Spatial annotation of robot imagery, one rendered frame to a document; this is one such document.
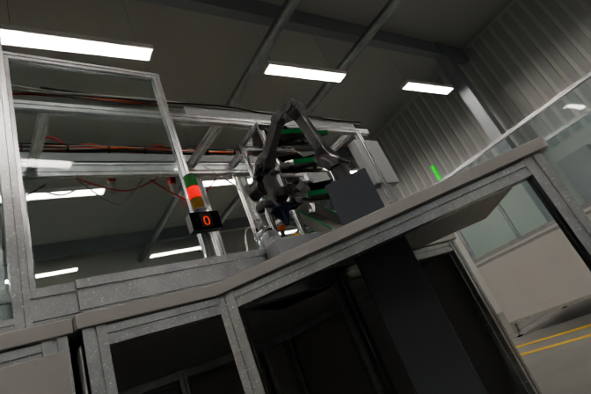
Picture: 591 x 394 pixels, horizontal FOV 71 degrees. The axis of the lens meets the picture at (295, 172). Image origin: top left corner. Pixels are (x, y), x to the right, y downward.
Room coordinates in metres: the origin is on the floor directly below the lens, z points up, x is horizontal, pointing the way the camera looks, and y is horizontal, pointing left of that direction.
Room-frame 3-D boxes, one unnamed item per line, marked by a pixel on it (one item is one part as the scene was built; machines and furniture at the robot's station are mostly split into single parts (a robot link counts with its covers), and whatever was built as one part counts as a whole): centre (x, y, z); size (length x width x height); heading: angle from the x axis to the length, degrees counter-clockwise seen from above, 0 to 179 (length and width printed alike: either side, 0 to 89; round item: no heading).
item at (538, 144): (1.34, -0.14, 0.84); 0.90 x 0.70 x 0.03; 87
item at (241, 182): (2.84, 0.41, 1.56); 0.09 x 0.04 x 1.39; 136
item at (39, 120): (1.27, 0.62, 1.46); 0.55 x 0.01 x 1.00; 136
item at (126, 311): (1.82, 0.50, 0.84); 1.50 x 1.41 x 0.03; 136
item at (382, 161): (3.14, -0.61, 1.42); 0.30 x 0.09 x 1.13; 136
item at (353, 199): (1.29, -0.14, 0.96); 0.14 x 0.14 x 0.20; 87
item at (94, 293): (1.20, 0.26, 0.91); 0.89 x 0.06 x 0.11; 136
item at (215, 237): (2.58, 0.66, 1.56); 0.04 x 0.04 x 1.39; 46
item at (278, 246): (1.30, 0.09, 0.93); 0.21 x 0.07 x 0.06; 136
